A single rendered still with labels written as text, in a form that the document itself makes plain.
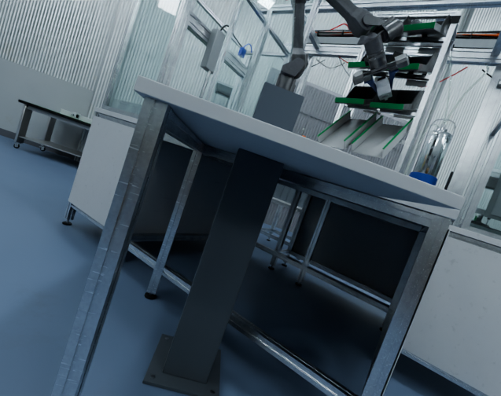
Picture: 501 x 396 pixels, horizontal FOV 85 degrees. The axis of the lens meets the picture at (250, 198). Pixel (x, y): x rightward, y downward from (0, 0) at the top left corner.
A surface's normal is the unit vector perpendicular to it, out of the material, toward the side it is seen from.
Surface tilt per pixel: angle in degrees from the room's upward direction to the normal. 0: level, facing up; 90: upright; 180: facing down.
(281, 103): 90
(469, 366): 90
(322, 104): 90
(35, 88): 90
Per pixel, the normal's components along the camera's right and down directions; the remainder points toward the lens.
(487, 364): -0.50, -0.11
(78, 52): 0.07, 0.10
